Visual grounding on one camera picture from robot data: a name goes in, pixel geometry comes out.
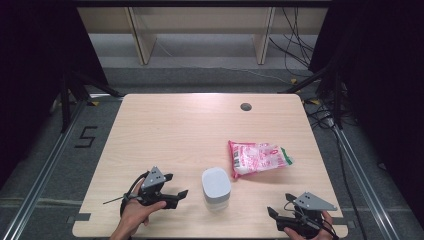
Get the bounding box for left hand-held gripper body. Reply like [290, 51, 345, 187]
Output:
[124, 165, 181, 210]

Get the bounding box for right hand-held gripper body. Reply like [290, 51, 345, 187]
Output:
[274, 191, 338, 239]

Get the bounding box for clear container with white lid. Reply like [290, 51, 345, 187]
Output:
[201, 167, 232, 212]

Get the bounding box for pink and white plastic bag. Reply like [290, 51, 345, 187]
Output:
[228, 140, 295, 180]

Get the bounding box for person's right hand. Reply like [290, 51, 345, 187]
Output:
[283, 210, 335, 240]

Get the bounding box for person's left hand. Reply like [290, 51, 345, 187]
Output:
[119, 181, 167, 232]

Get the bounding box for black metal stand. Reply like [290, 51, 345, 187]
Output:
[59, 68, 123, 134]
[279, 61, 345, 130]

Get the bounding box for black curtain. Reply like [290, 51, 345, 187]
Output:
[0, 0, 109, 188]
[308, 0, 424, 221]

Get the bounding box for light wooden shelf unit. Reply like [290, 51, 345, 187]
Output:
[77, 6, 329, 66]

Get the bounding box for grey metal floor rail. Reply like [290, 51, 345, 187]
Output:
[0, 99, 88, 240]
[333, 125, 403, 240]

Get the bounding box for black cables on floor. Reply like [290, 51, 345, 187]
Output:
[303, 99, 338, 132]

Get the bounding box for hanging black cables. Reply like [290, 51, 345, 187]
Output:
[268, 6, 318, 78]

